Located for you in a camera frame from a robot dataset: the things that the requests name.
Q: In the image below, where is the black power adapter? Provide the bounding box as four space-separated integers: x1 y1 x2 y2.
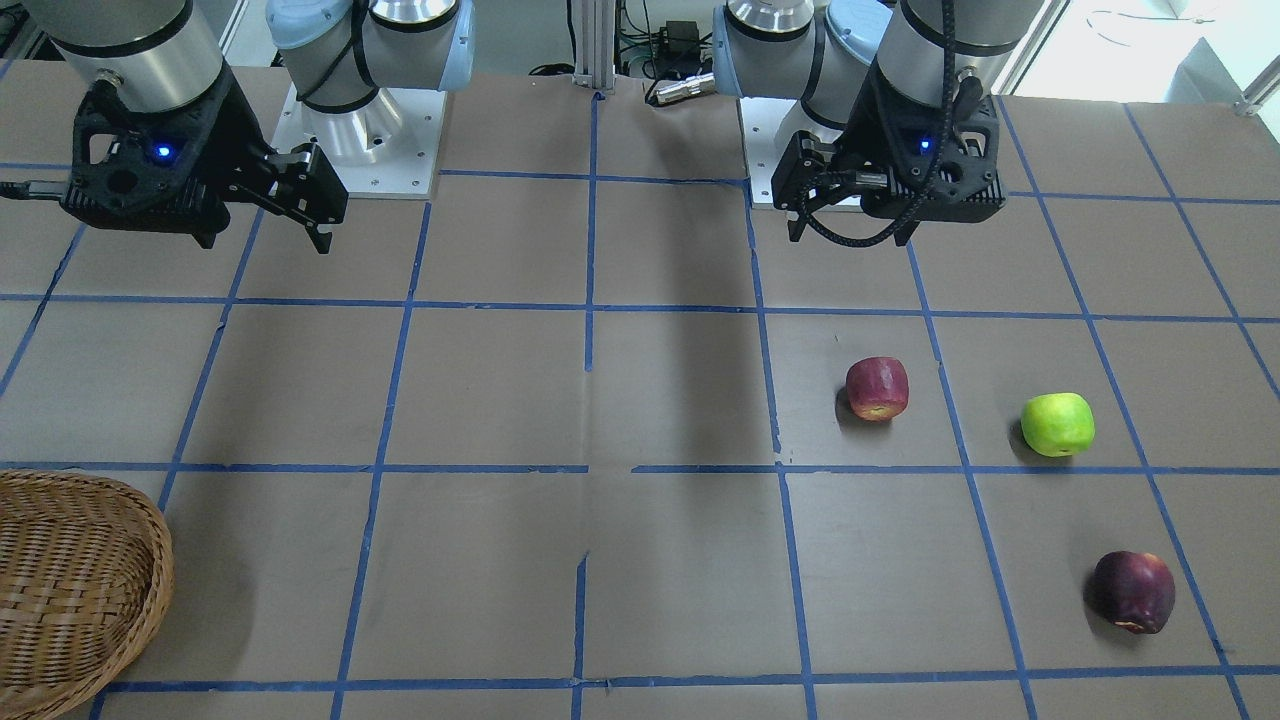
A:
655 20 701 74

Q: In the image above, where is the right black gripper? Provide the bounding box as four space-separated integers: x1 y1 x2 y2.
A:
60 67 349 254

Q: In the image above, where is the silver cylindrical connector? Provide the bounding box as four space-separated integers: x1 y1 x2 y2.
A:
645 72 717 108

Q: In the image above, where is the green apple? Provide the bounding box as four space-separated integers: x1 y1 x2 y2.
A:
1019 392 1096 457

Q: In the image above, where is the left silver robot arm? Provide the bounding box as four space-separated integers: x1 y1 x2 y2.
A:
710 1 1038 249

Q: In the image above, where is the light red apple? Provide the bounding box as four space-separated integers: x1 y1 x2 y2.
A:
845 356 910 421

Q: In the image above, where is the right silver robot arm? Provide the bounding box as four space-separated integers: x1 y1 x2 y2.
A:
3 1 475 254

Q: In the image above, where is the woven wicker basket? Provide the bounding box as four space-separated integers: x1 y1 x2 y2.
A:
1 469 175 719

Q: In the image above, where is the dark red apple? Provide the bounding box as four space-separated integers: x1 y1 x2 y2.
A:
1084 551 1176 634

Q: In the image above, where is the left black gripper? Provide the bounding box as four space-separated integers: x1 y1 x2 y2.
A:
771 63 1006 247

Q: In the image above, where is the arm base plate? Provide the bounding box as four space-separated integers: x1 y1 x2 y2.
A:
271 87 451 200
739 97 844 210

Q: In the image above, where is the aluminium frame post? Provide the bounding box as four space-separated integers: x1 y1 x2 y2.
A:
567 1 620 96

